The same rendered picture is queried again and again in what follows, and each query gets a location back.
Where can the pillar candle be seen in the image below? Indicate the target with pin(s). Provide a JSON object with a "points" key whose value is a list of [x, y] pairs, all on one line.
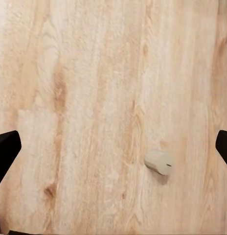
{"points": [[159, 161]]}

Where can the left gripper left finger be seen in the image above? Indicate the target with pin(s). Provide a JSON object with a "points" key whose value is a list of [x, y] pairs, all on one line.
{"points": [[10, 145]]}

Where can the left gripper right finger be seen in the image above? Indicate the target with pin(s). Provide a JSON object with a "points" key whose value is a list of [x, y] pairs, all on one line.
{"points": [[221, 144]]}

